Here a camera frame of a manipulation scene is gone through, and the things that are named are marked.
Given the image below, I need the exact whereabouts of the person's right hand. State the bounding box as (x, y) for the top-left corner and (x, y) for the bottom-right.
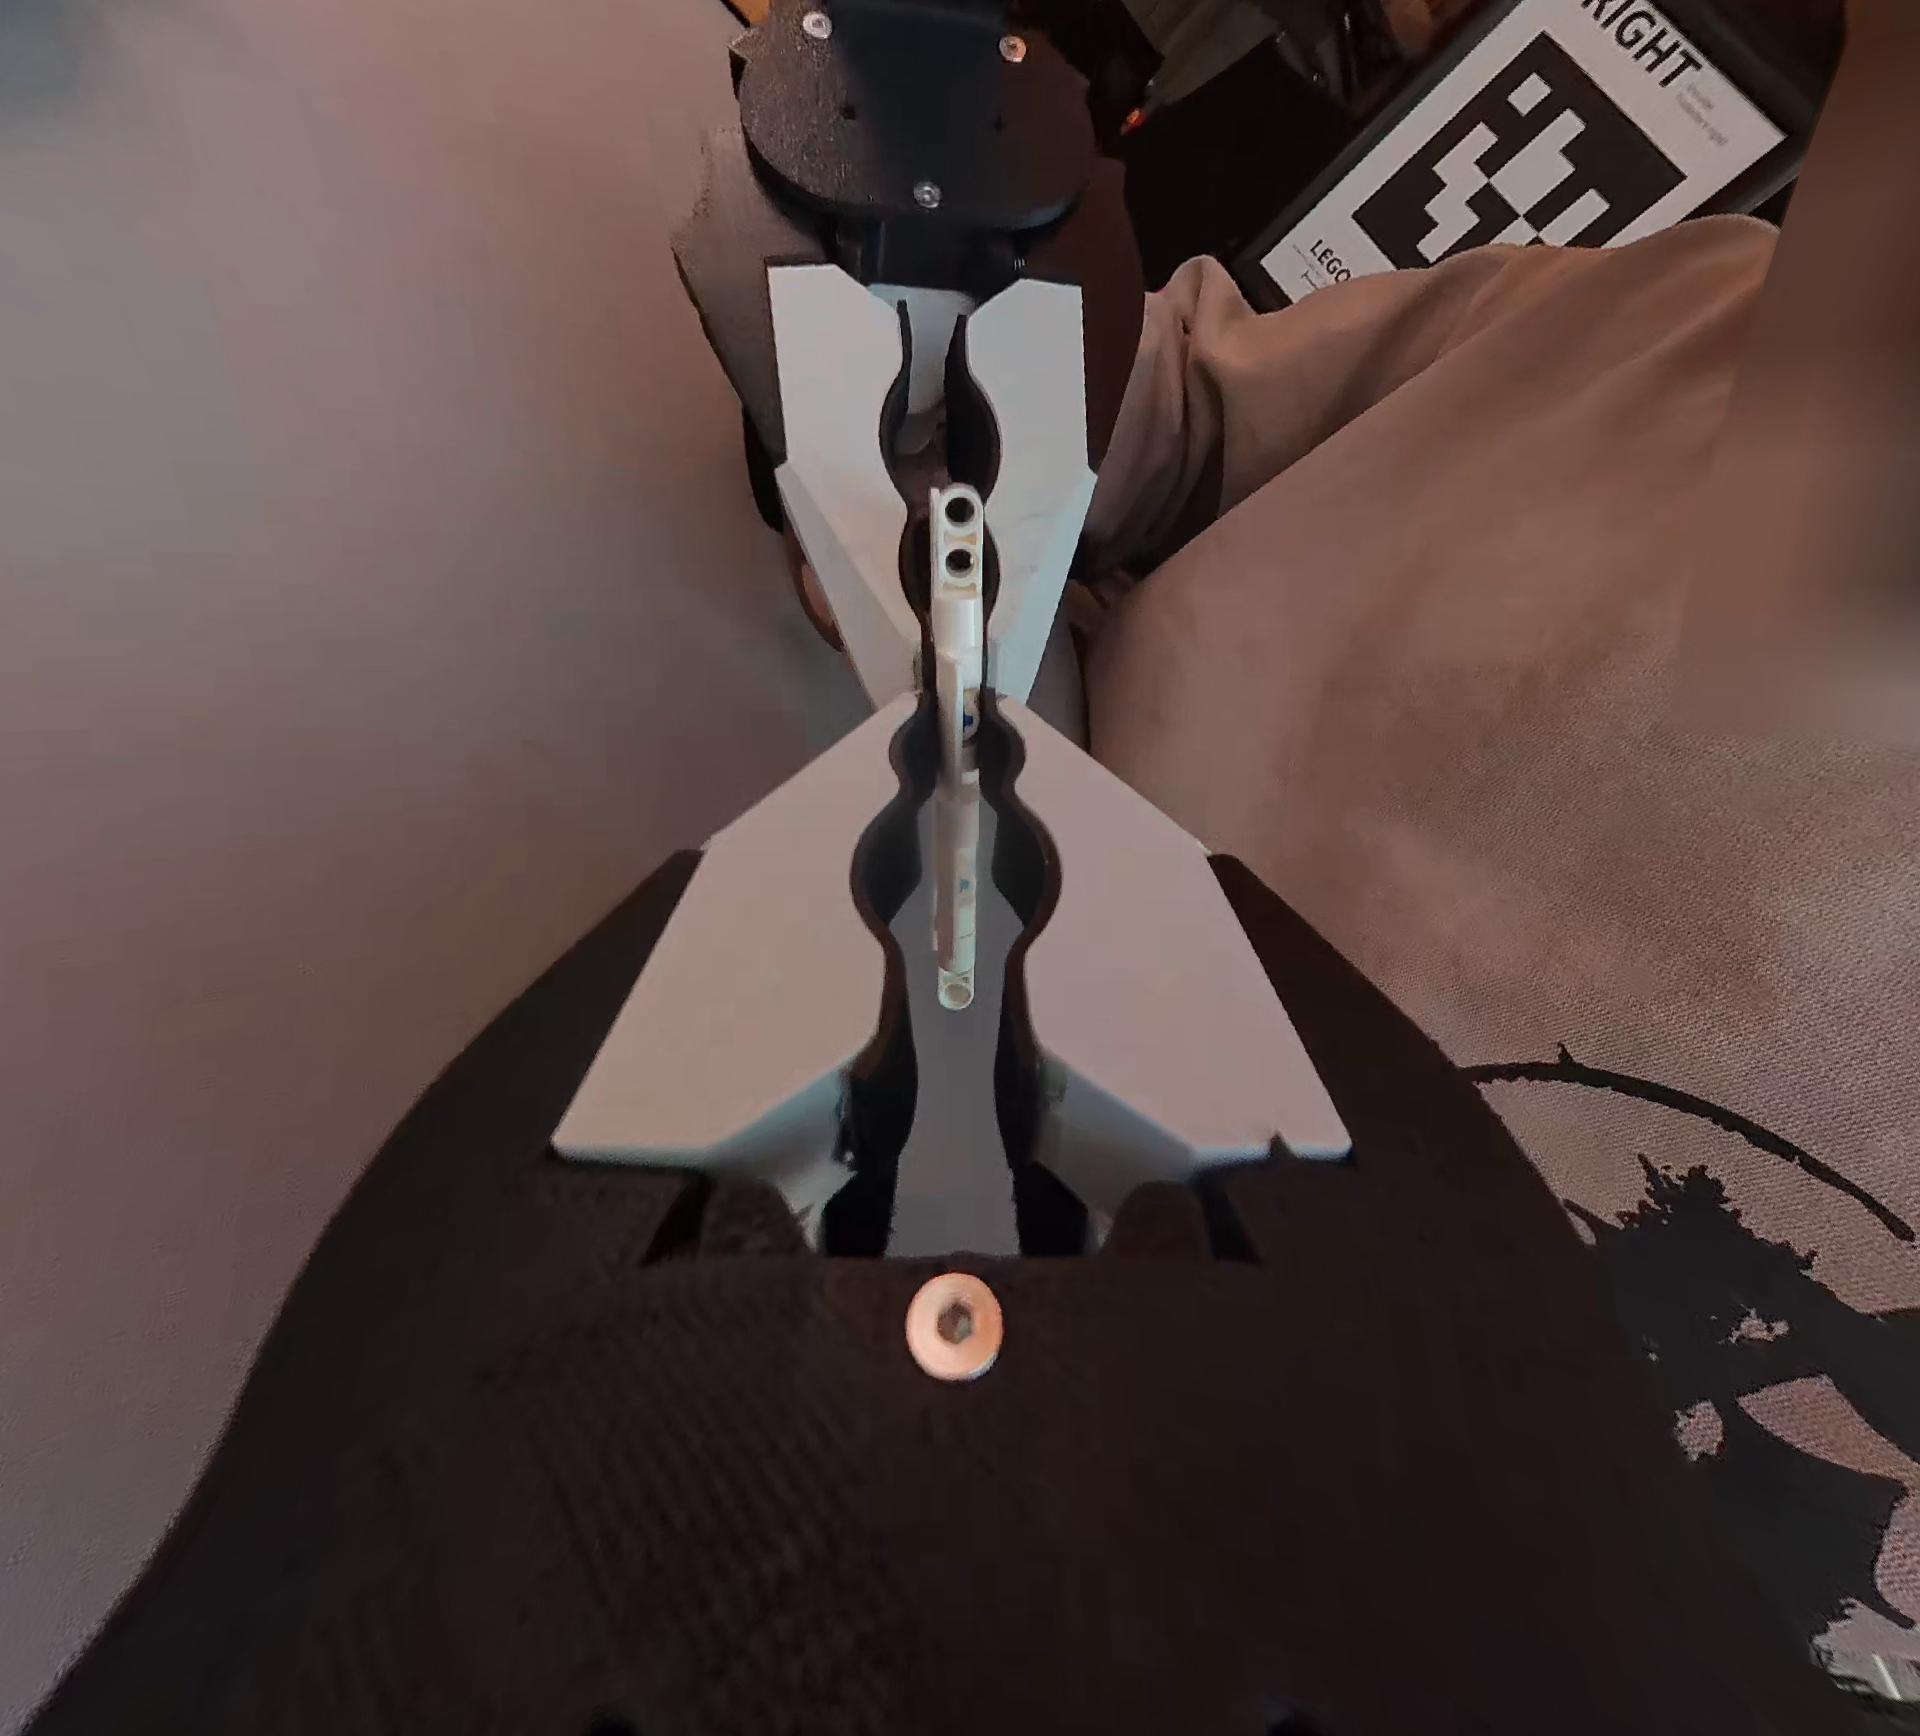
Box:
(779, 536), (846, 655)

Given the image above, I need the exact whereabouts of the person's right forearm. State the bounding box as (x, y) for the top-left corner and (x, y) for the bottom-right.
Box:
(1068, 214), (1801, 747)

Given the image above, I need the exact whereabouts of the beige printed sweatshirt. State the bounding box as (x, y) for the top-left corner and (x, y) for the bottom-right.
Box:
(1080, 0), (1920, 1736)

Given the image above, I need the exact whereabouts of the white toy brick beam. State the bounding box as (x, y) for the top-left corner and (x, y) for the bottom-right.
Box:
(923, 481), (996, 1012)

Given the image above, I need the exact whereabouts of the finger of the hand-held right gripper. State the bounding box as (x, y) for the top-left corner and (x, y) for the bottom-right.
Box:
(956, 269), (1100, 706)
(763, 259), (936, 714)

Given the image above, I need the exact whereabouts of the black box with marker label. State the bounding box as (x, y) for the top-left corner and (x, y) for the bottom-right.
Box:
(1229, 0), (1857, 316)

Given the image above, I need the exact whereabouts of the grey desk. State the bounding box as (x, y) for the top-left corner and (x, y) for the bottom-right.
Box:
(0, 0), (1022, 1730)

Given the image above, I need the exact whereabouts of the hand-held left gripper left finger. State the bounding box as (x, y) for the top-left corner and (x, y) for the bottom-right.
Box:
(552, 691), (922, 1256)

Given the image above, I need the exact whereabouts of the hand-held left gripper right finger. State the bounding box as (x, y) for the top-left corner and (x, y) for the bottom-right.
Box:
(981, 700), (1351, 1250)

